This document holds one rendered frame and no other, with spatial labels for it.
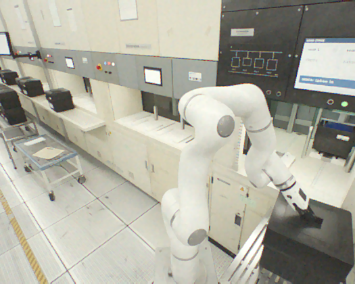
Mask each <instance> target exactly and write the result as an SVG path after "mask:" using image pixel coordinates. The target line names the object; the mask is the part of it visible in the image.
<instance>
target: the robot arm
mask: <svg viewBox="0 0 355 284"><path fill-rule="evenodd" d="M179 113H180V114H181V116H182V117H183V118H184V120H186V121H187V122H188V123H189V124H191V126H193V127H194V129H195V138H194V140H193V141H192V142H191V143H190V144H188V145H186V146H185V147H184V149H183V150H182V152H181V158H180V162H179V169H178V174H177V184H178V188H171V189H170V190H168V191H166V192H165V194H164V195H163V197H162V203H161V209H162V218H163V221H164V224H165V227H166V232H167V235H168V238H169V241H170V259H169V261H168V262H167V263H166V266H165V269H164V280H165V282H166V284H205V281H206V267H205V265H204V263H203V262H202V260H200V259H199V244H200V243H201V242H202V241H203V240H204V239H205V238H206V236H207V234H208V231H209V209H208V200H207V195H206V181H207V177H208V173H209V167H210V163H211V161H212V157H213V156H214V154H215V153H216V152H217V151H218V150H219V149H220V148H221V147H223V146H224V145H226V144H227V143H228V142H229V141H230V140H231V138H232V137H233V135H234V131H235V126H236V121H235V116H241V121H242V123H243V125H244V127H245V130H246V131H247V134H248V135H249V138H250V141H251V142H252V146H251V147H250V149H249V151H248V153H247V155H246V157H245V173H246V174H247V177H248V179H249V181H250V183H251V184H252V185H253V186H254V187H255V188H258V189H260V188H263V187H265V186H266V185H268V184H269V183H270V182H271V181H272V183H273V185H274V186H275V187H276V188H277V189H279V190H280V191H281V192H282V194H283V195H284V198H285V199H286V200H287V202H288V203H289V205H290V206H291V207H292V208H293V209H294V211H296V212H297V211H298V213H299V215H304V216H305V217H306V218H307V220H309V221H311V220H316V217H315V216H314V215H313V214H316V213H315V212H314V211H313V210H312V208H310V205H309V204H308V198H309V195H308V194H307V192H306V191H305V189H304V188H302V186H301V185H300V184H299V183H298V182H297V181H296V180H295V177H294V175H292V173H291V172H290V170H288V168H287V167H286V165H284V163H283V162H282V160H281V159H280V157H279V156H278V155H277V153H276V152H275V151H274V150H275V149H276V147H277V136H276V134H275V130H274V126H273V122H272V120H271V117H270V112H269V110H268V106H267V104H266V99H265V97H264V95H263V92H262V91H261V90H260V89H259V87H257V86H256V85H253V84H240V85H234V86H230V87H202V88H198V89H195V90H192V91H189V92H187V93H186V94H184V95H183V96H182V97H181V99H180V101H179ZM302 209H303V210H302Z"/></svg>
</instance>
